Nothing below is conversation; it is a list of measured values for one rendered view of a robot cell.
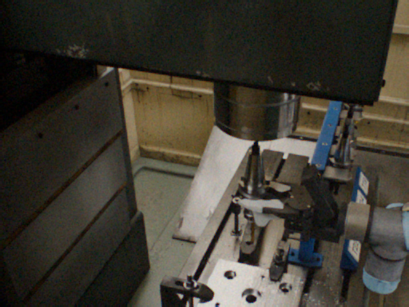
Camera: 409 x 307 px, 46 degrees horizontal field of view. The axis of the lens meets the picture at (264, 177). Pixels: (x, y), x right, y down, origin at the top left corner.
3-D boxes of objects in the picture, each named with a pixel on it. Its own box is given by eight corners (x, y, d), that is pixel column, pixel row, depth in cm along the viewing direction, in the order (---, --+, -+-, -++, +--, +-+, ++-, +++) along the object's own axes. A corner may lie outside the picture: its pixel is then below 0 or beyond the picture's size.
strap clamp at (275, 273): (287, 270, 135) (291, 230, 126) (277, 306, 124) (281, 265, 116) (276, 268, 136) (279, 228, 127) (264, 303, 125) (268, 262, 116)
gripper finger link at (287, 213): (261, 218, 93) (307, 221, 93) (262, 212, 92) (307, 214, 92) (262, 203, 97) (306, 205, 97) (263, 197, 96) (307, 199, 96)
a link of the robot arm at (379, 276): (403, 266, 107) (414, 229, 101) (394, 302, 99) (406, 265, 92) (368, 256, 109) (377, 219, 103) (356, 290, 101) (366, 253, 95)
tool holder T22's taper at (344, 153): (335, 152, 126) (339, 129, 122) (351, 156, 125) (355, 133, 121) (331, 161, 123) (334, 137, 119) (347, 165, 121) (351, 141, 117)
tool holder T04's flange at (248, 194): (243, 180, 100) (243, 169, 99) (272, 184, 99) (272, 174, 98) (236, 197, 95) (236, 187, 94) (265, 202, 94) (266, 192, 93)
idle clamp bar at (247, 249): (268, 213, 155) (269, 197, 151) (253, 270, 134) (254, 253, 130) (253, 211, 156) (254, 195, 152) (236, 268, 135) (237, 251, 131)
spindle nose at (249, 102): (225, 97, 96) (225, 37, 89) (305, 107, 93) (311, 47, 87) (201, 136, 83) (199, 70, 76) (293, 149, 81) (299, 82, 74)
